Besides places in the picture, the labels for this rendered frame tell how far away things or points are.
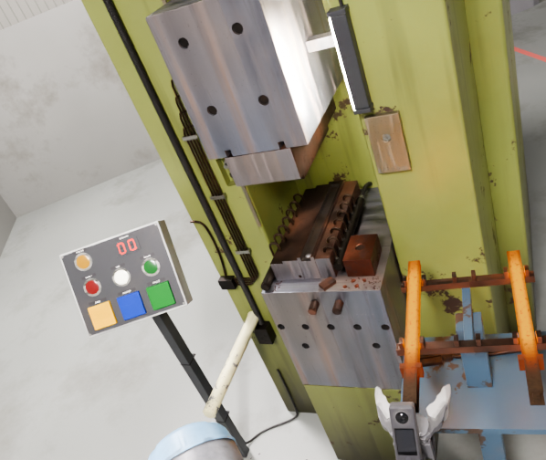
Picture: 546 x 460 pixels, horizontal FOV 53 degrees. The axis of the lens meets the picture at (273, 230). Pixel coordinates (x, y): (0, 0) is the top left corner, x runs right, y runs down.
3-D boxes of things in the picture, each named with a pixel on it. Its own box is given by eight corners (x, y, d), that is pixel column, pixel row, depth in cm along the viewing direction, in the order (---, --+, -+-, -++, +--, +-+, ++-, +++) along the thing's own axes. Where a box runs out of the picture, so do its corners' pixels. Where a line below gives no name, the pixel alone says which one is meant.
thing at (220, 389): (218, 420, 177) (212, 410, 174) (204, 419, 180) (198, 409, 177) (262, 320, 209) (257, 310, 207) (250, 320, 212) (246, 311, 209)
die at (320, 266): (336, 277, 165) (328, 256, 160) (276, 279, 173) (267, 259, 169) (362, 198, 195) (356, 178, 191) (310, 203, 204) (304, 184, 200)
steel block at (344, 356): (410, 390, 177) (380, 290, 154) (302, 384, 194) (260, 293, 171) (428, 274, 218) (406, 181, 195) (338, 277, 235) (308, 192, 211)
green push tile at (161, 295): (176, 303, 170) (168, 281, 170) (153, 311, 171) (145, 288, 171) (177, 302, 172) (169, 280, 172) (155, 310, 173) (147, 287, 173)
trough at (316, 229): (314, 260, 163) (312, 256, 162) (298, 261, 165) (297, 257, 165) (344, 182, 194) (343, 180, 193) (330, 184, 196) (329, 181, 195)
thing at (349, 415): (435, 471, 202) (410, 391, 177) (337, 459, 218) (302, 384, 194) (446, 353, 243) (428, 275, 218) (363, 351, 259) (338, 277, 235)
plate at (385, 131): (411, 170, 148) (398, 113, 139) (378, 173, 152) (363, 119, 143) (412, 165, 149) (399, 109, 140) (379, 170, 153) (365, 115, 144)
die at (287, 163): (300, 179, 146) (289, 148, 141) (236, 187, 155) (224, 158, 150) (336, 108, 177) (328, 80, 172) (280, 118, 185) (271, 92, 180)
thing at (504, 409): (578, 434, 124) (577, 430, 123) (400, 433, 139) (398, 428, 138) (556, 335, 147) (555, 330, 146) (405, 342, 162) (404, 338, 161)
